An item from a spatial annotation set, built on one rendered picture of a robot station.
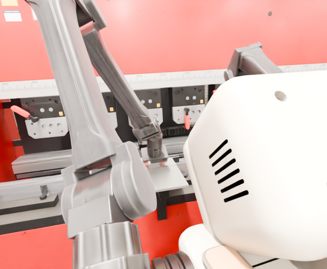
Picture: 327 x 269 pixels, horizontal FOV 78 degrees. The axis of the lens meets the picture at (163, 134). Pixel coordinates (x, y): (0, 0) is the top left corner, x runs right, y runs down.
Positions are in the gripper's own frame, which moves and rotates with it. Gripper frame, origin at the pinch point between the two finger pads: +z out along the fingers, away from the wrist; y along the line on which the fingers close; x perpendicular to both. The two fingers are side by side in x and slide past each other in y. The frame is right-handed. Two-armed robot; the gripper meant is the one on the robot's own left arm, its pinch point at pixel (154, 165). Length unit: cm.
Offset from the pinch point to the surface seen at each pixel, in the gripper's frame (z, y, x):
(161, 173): -1.3, -2.1, 5.5
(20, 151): 40, 83, -55
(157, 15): -47, -8, -37
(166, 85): -24.7, -9.7, -23.2
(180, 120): -11.2, -14.7, -14.5
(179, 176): -3.8, -8.5, 9.7
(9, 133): 24, 83, -57
